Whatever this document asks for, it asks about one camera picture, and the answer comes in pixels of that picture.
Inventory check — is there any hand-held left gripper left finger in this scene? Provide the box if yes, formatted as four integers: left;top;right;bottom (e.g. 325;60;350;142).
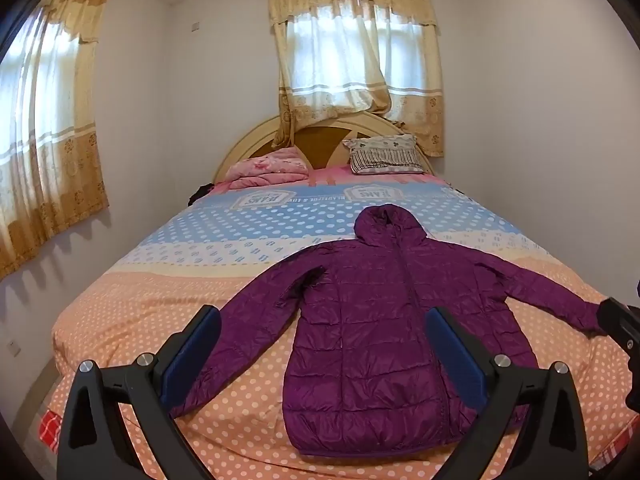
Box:
56;304;223;480

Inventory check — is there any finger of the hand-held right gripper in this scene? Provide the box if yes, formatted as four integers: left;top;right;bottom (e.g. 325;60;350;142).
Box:
596;297;640;353

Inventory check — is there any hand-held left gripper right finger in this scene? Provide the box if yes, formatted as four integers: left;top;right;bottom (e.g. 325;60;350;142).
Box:
424;306;590;480

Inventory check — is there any purple hooded puffer jacket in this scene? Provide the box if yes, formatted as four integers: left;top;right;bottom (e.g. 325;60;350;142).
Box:
170;204;608;458

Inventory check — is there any bed with polka dot sheet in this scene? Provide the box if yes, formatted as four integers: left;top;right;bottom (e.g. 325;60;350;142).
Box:
39;164;640;480

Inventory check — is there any red plaid cloth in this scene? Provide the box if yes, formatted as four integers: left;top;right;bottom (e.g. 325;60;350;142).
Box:
586;437;629;472
39;409;65;449

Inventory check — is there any folded pink blanket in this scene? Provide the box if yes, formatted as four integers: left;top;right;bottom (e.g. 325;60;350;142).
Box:
224;147;312;190

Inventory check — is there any striped floral pillow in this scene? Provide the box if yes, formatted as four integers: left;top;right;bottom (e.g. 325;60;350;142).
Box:
342;133;426;176

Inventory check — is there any cream arched wooden headboard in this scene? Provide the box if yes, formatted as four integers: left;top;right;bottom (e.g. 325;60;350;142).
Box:
212;110;432;183

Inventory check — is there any beige side window curtain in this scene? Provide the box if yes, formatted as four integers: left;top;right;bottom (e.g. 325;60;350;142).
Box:
0;0;111;281

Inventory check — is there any wide beige window curtain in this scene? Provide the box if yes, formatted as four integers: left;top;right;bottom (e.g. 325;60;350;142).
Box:
266;0;447;158

